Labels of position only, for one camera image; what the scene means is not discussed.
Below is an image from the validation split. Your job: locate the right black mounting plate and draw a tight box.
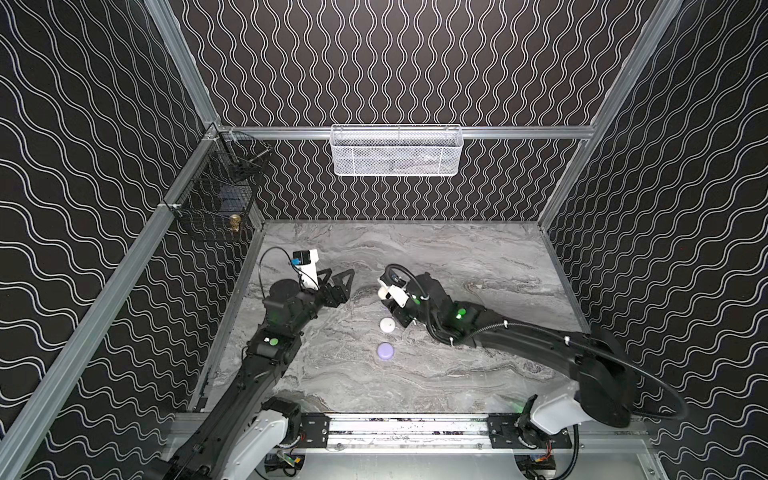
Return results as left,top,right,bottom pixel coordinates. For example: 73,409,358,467
486,414,573,450

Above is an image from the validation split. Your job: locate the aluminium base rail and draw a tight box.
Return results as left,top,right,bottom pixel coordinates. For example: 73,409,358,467
155,411,667,480

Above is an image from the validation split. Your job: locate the black mounting plate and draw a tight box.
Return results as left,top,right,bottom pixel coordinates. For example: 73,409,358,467
281,413,331,449
486,414,573,450

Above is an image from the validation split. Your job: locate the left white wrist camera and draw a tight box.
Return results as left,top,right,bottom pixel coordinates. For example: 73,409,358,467
291,249,319,290

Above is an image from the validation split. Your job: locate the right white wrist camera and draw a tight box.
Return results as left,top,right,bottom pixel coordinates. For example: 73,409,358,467
378,285,410,308

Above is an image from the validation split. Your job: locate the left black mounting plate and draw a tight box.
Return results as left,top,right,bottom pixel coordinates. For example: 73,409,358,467
281,413,331,449

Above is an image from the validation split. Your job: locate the brass fitting in basket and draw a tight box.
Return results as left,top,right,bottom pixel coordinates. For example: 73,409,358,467
229,214,242,233

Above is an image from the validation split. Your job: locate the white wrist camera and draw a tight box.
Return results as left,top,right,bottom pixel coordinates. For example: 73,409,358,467
378,285,410,308
291,249,319,290

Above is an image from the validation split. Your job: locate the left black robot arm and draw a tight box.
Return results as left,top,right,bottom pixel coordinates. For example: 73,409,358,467
143,269,355,479

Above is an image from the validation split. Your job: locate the white round disc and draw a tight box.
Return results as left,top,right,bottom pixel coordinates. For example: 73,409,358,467
379,318,397,333

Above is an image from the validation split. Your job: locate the white mesh wall basket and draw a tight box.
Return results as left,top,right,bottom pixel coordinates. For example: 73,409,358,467
329,124,464,177

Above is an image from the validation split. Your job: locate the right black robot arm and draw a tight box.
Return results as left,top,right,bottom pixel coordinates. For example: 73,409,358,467
378,265,689,434

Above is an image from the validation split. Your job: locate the purple round disc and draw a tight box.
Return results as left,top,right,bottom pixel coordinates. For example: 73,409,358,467
376,342,395,361

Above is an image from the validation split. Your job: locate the black wire wall basket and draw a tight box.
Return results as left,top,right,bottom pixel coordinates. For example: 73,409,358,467
171,131,274,245

